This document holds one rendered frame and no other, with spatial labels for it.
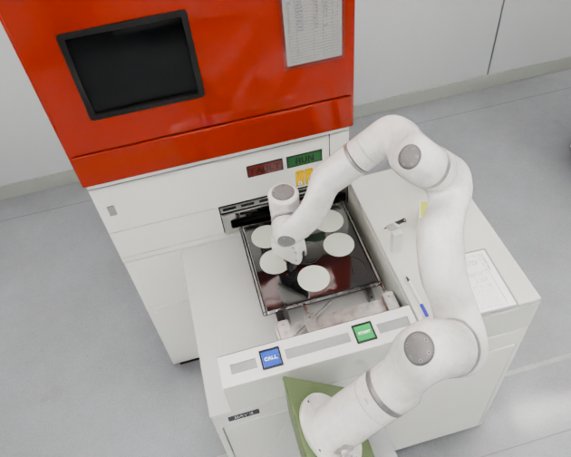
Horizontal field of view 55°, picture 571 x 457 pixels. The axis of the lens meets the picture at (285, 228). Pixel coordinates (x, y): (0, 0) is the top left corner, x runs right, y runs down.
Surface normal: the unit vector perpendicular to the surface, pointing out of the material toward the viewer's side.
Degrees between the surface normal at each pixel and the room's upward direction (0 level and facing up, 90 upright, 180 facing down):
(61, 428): 0
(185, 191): 90
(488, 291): 0
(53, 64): 90
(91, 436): 0
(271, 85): 90
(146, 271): 90
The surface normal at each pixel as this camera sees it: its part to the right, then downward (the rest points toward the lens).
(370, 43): 0.25, 0.71
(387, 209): -0.08, -0.66
